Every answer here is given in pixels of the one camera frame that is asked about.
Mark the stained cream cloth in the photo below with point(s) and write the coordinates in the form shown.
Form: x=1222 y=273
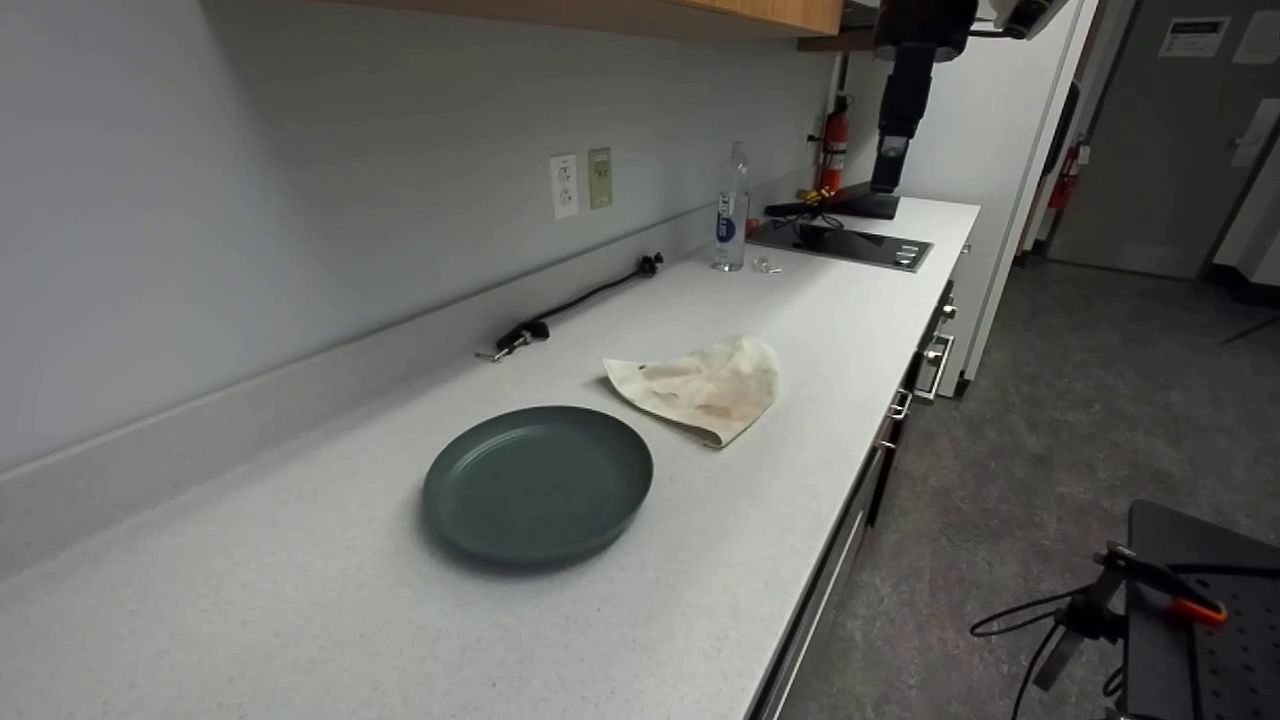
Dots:
x=703 y=384

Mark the dark green round plate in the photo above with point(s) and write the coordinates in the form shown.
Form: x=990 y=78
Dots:
x=541 y=481

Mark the clear water bottle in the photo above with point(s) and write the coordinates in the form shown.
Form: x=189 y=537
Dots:
x=731 y=223

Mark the white power outlet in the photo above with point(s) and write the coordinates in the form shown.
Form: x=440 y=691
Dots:
x=565 y=187

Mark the black stovetop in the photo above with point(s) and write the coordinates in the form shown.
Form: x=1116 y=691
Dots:
x=855 y=243

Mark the black dishwasher front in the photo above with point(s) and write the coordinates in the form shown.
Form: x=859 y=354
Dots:
x=832 y=561

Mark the red fire extinguisher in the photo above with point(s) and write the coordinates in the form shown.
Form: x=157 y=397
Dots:
x=1067 y=181
x=832 y=145

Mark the grey door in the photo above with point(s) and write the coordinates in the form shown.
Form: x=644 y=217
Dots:
x=1175 y=145

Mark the white door sign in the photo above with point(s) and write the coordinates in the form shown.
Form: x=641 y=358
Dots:
x=1193 y=38

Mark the beige wall plate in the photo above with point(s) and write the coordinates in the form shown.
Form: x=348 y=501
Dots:
x=603 y=176

